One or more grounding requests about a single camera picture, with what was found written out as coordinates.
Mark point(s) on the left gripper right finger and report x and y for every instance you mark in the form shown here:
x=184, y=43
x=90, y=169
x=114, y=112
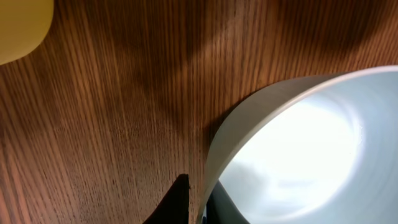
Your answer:
x=220, y=209

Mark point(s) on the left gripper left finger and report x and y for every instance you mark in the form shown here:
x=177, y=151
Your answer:
x=174, y=207

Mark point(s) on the light blue bowl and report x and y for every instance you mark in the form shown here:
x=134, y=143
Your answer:
x=320, y=149

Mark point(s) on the yellow cup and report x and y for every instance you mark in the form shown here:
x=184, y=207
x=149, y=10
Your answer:
x=24, y=25

